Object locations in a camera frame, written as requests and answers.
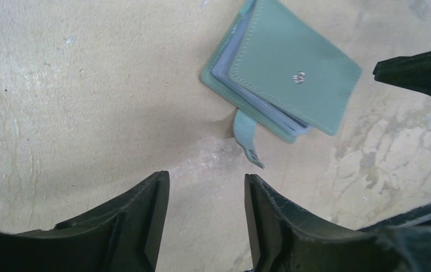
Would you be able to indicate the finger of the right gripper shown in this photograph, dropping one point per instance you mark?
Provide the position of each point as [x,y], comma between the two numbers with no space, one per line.
[412,73]

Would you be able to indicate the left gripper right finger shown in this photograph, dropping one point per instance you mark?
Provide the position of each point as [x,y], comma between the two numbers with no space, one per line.
[286,237]

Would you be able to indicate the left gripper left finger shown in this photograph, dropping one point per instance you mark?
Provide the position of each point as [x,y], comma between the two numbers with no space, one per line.
[122,234]

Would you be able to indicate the green card holder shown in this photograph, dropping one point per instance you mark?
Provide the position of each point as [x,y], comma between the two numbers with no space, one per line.
[280,73]

